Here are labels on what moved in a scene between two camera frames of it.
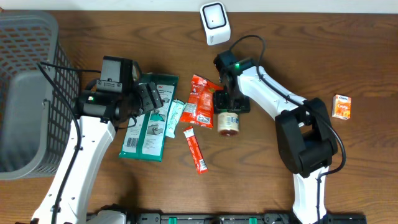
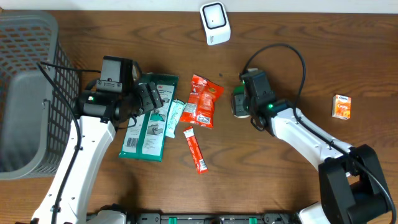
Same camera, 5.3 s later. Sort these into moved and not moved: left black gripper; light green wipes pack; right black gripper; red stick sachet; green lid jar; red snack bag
Moved: green lid jar; right black gripper
Not moved: light green wipes pack; red stick sachet; red snack bag; left black gripper
